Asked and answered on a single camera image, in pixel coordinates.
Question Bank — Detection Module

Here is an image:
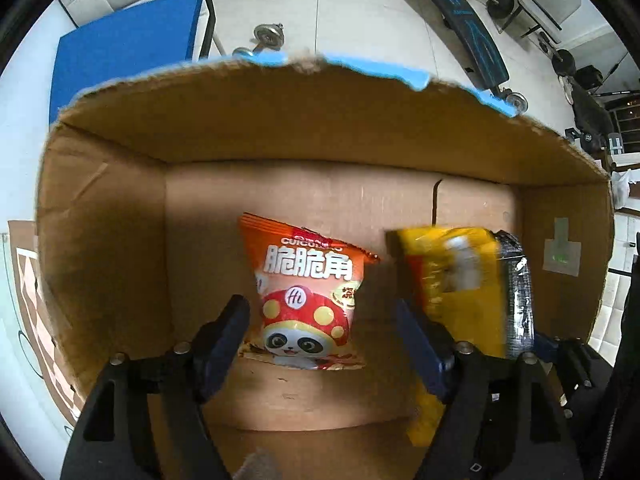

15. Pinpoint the yellow black large snack bag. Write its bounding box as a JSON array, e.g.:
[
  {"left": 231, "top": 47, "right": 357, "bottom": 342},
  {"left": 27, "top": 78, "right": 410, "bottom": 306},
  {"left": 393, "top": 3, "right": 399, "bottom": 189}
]
[{"left": 386, "top": 226, "right": 535, "bottom": 448}]

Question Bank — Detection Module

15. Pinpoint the orange panda crisps bag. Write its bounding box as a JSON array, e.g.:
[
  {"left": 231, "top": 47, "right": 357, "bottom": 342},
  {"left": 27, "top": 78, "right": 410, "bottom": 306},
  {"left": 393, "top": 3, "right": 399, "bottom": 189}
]
[{"left": 239, "top": 212, "right": 378, "bottom": 370}]

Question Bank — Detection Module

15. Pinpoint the white quilted chair right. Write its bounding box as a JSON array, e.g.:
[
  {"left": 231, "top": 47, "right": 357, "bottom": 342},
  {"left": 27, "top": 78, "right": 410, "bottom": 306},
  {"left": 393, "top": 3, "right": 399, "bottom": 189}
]
[{"left": 589, "top": 212, "right": 639, "bottom": 365}]

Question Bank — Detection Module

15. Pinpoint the cardboard milk carton box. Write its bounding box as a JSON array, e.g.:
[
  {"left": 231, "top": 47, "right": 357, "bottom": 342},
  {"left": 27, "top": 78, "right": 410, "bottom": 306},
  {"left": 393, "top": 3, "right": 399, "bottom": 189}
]
[{"left": 36, "top": 56, "right": 614, "bottom": 479}]

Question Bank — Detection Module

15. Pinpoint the checkered table mat with text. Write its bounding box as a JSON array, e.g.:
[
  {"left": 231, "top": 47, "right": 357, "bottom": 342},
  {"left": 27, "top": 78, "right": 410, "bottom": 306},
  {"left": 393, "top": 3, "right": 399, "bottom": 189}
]
[{"left": 8, "top": 220, "right": 84, "bottom": 434}]

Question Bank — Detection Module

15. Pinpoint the black sit-up bench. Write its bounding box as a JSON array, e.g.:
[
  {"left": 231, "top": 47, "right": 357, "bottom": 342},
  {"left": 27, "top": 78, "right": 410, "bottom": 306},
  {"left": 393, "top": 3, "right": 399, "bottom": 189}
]
[{"left": 431, "top": 0, "right": 528, "bottom": 115}]

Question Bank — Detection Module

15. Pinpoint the chrome dumbbell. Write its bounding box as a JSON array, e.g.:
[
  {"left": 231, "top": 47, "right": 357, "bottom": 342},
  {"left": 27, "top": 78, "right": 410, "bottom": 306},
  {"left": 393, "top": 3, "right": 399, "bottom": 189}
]
[{"left": 232, "top": 23, "right": 285, "bottom": 58}]

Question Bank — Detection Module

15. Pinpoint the black dumbbell on floor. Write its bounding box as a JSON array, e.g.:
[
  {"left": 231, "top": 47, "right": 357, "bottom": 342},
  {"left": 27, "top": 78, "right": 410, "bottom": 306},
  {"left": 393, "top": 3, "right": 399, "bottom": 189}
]
[{"left": 537, "top": 32, "right": 576, "bottom": 77}]

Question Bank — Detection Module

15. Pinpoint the white quilted chair with blue cushion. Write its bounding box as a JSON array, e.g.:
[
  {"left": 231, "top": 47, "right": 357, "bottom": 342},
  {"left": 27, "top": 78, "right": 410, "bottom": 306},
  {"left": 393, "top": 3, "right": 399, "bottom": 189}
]
[{"left": 49, "top": 0, "right": 222, "bottom": 122}]

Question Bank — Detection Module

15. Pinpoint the grey folding chair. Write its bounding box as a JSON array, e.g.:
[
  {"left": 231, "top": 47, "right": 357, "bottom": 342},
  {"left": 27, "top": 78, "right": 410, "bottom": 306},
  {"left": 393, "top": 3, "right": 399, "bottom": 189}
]
[{"left": 487, "top": 0, "right": 582, "bottom": 44}]

